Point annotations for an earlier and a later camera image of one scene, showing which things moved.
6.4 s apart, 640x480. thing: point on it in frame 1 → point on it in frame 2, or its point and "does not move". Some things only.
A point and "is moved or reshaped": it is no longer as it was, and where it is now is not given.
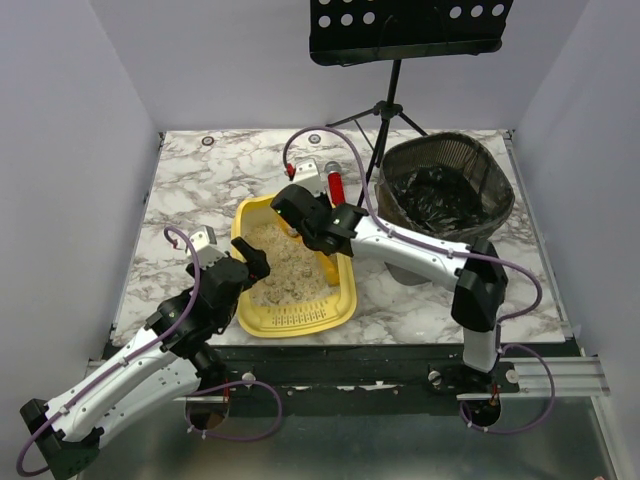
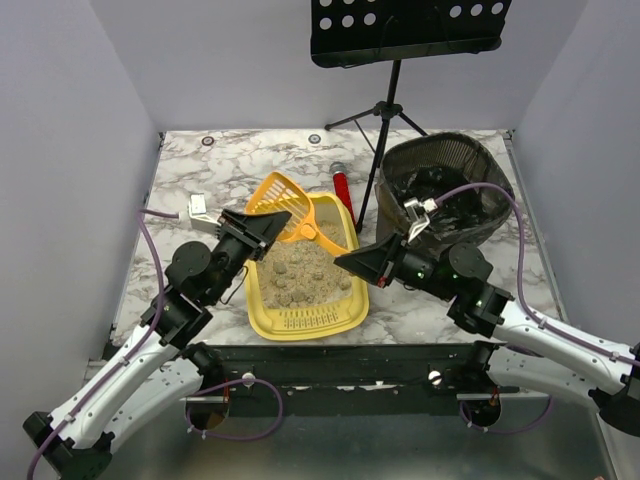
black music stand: x=362 y=31 does not move
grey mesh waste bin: x=450 y=186 does not move
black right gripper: x=304 y=228 → x=388 y=259
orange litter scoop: x=331 y=269 is moved or reshaped
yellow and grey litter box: x=318 y=314 is moved or reshaped
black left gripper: x=245 y=267 → x=240 y=236
